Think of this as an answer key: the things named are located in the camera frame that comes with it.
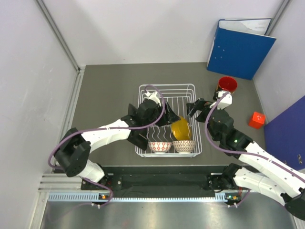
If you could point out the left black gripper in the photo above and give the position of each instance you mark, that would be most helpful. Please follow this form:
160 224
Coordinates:
170 116

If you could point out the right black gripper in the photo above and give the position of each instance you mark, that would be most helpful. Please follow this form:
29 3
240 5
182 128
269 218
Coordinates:
200 105

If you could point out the yellow patterned plate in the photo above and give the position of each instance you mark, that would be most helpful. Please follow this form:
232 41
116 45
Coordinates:
181 130

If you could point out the brown patterned small bowl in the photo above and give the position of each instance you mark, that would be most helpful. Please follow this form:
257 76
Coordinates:
184 146

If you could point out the black skull mug red inside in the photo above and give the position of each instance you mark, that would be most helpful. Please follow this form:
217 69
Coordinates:
228 84

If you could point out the black floral rectangular tray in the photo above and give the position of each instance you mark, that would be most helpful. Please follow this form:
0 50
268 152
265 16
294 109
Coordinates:
136 137

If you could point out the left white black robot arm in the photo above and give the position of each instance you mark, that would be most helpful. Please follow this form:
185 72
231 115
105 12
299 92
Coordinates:
73 154

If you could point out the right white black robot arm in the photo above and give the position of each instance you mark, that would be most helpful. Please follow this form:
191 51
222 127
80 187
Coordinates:
274 178

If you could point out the red patterned bowl blue inside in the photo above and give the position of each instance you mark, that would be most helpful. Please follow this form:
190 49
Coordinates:
160 147

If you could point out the red cube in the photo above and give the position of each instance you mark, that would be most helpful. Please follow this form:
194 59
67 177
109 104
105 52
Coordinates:
257 120

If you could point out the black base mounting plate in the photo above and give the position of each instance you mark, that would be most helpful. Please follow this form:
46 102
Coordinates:
142 179

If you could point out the dark blue binder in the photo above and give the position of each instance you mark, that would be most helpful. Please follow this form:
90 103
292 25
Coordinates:
285 136

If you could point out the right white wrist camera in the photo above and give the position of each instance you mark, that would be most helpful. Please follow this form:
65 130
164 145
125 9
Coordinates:
225 99

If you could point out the white wire dish rack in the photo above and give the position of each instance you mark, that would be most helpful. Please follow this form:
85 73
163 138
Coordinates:
177 96

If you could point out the blue ring binder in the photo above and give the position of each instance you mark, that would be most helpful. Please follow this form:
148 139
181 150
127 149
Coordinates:
239 47

